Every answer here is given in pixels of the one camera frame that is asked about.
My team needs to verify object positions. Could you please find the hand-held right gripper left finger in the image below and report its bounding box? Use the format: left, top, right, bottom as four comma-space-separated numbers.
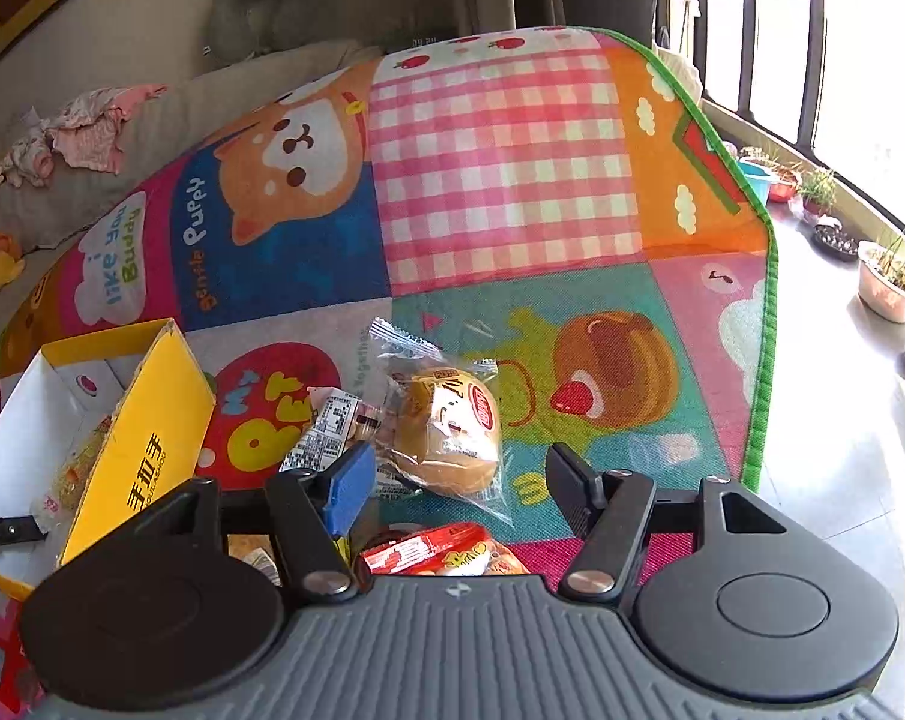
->
126, 441, 379, 605

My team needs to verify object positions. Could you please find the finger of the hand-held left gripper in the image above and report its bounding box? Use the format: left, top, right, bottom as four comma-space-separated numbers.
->
0, 513, 50, 545

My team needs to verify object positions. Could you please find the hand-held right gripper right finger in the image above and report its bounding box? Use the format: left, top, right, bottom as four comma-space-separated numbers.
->
544, 442, 791, 608

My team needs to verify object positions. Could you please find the white printed snack packet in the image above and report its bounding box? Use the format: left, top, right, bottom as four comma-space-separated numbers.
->
280, 386, 424, 500

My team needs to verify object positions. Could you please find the golden snack packet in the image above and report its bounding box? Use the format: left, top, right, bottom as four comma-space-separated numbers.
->
32, 416, 118, 535

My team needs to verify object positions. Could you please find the red snack packet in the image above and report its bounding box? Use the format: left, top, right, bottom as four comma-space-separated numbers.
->
358, 523, 523, 578

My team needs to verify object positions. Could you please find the bun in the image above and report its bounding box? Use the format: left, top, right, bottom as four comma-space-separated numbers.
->
368, 317, 515, 527

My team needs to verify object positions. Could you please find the yellow cardboard box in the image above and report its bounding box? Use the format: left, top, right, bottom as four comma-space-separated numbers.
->
0, 319, 218, 601

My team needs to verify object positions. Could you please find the colourful cartoon play mat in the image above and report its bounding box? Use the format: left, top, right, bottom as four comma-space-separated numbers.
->
0, 26, 780, 695

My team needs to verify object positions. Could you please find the teal plant pot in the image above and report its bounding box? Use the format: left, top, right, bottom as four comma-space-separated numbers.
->
736, 156, 776, 209

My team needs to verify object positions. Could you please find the dark round dish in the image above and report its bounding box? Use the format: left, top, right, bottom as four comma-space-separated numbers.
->
811, 223, 863, 264

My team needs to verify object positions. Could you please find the red plant pot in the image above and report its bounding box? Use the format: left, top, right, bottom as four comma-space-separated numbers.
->
768, 163, 803, 203

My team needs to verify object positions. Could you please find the white pink plant pot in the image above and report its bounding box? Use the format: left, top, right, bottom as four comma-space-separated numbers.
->
856, 231, 905, 325

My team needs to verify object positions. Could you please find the small potted green plant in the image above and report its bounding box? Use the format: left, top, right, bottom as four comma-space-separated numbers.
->
801, 167, 838, 223

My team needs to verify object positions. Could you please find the grey sofa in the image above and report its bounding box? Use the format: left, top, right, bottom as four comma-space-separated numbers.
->
0, 37, 386, 368

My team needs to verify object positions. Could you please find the pile of pink clothes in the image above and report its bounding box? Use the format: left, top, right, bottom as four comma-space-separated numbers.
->
0, 82, 170, 197

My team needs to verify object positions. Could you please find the grey round cushion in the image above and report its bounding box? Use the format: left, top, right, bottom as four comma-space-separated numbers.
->
203, 0, 352, 65

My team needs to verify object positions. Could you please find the black window frame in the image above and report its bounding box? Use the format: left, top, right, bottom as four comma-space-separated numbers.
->
691, 0, 830, 160

